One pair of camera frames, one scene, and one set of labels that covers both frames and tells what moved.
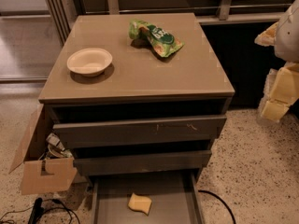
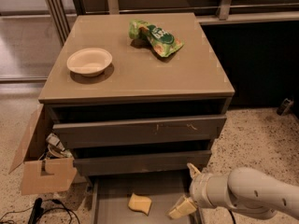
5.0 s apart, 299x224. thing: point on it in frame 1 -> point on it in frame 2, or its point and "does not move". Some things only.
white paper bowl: (89, 62) does not move
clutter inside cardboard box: (55, 148) does not move
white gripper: (289, 36) -> (197, 188)
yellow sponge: (140, 203) does not move
